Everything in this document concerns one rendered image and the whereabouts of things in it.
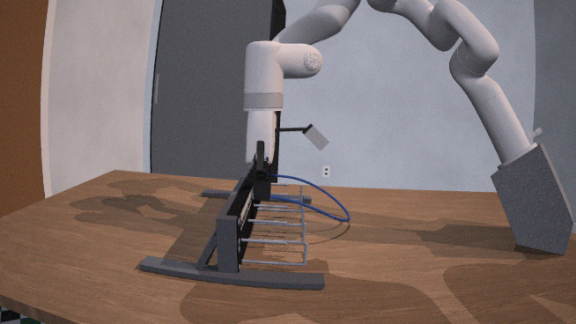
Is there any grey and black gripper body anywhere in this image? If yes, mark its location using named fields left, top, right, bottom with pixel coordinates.
left=243, top=107, right=283, bottom=165

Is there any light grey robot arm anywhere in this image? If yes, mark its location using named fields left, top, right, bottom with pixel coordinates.
left=243, top=0, right=543, bottom=170

